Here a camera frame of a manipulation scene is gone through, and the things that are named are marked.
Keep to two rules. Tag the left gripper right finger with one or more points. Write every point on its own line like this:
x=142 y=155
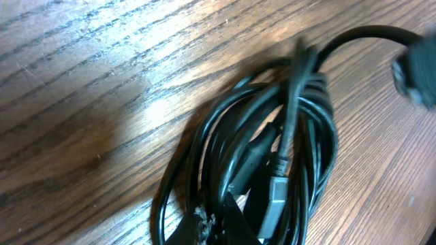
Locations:
x=236 y=230

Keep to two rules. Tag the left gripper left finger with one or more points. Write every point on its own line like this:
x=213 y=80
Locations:
x=195 y=228

